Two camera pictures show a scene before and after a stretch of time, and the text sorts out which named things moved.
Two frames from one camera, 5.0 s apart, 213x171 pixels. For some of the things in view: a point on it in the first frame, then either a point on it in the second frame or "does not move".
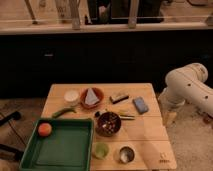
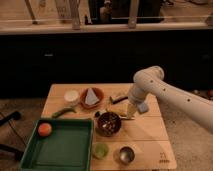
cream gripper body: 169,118 to 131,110
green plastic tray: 67,148 does not move
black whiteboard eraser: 118,98 does not move
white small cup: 71,96 does not move
